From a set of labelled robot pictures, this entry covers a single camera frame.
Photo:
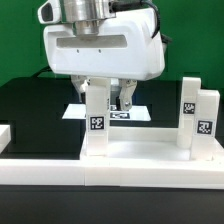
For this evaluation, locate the fiducial marker sheet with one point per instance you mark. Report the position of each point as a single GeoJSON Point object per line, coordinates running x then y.
{"type": "Point", "coordinates": [81, 111]}

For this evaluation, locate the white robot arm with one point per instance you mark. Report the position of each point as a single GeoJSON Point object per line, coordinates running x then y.
{"type": "Point", "coordinates": [85, 17]}

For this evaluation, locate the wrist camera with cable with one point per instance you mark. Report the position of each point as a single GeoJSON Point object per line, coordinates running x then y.
{"type": "Point", "coordinates": [119, 6]}

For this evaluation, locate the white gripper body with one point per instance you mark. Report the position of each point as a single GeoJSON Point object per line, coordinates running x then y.
{"type": "Point", "coordinates": [127, 47]}

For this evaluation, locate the white front fence wall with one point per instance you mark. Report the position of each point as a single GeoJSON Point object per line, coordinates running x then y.
{"type": "Point", "coordinates": [143, 173]}

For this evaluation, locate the white left fence piece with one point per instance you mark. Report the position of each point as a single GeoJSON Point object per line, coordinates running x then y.
{"type": "Point", "coordinates": [5, 136]}

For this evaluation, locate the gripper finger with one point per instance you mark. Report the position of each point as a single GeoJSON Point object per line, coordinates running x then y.
{"type": "Point", "coordinates": [127, 89]}
{"type": "Point", "coordinates": [80, 83]}

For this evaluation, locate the white desk top tray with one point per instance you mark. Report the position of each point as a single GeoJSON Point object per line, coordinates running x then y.
{"type": "Point", "coordinates": [147, 143]}

